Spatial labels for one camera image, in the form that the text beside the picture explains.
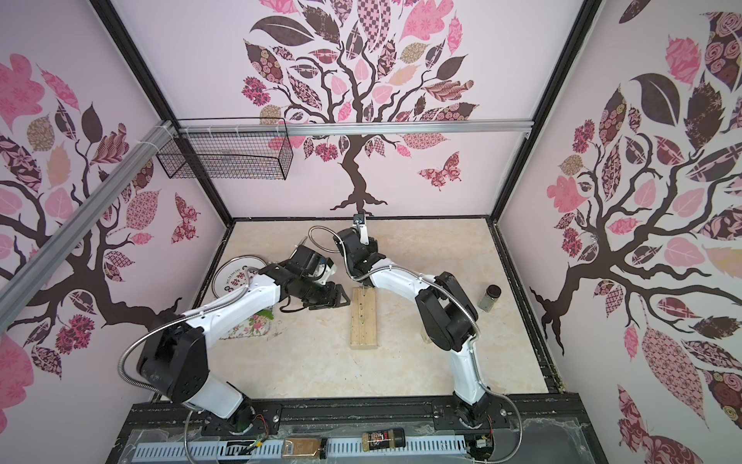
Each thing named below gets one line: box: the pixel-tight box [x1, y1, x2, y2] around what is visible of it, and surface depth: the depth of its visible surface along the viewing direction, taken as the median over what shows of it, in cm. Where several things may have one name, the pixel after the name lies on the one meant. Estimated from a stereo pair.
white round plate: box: [210, 255, 268, 299], surface depth 102 cm
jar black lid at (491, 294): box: [477, 284, 503, 313], surface depth 89 cm
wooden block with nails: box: [349, 286, 379, 350], surface depth 89 cm
